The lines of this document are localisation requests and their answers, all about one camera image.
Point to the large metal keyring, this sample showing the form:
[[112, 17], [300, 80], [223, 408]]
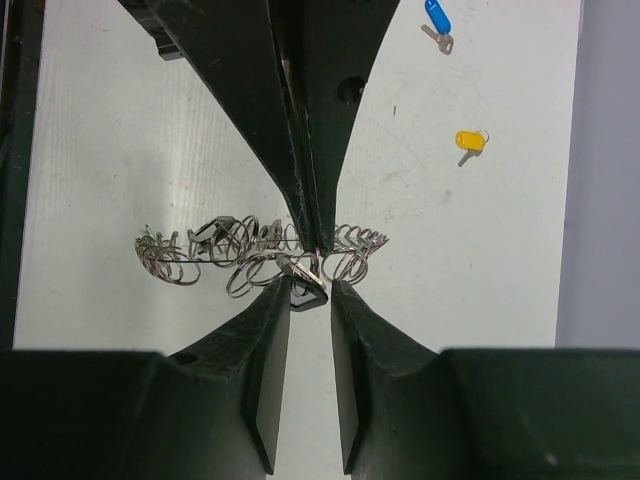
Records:
[[249, 252]]

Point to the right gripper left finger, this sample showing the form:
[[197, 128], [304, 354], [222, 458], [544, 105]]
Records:
[[209, 411]]

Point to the yellow tag key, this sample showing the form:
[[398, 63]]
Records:
[[472, 142]]

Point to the green key tag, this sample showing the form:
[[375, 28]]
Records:
[[148, 231]]

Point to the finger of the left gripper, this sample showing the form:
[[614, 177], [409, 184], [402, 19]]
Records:
[[231, 45], [326, 52]]

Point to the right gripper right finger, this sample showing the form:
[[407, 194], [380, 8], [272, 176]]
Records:
[[407, 412]]

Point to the black tag key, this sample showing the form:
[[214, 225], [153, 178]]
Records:
[[308, 290], [201, 240]]

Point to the blue tag key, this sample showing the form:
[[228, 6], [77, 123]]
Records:
[[440, 28]]

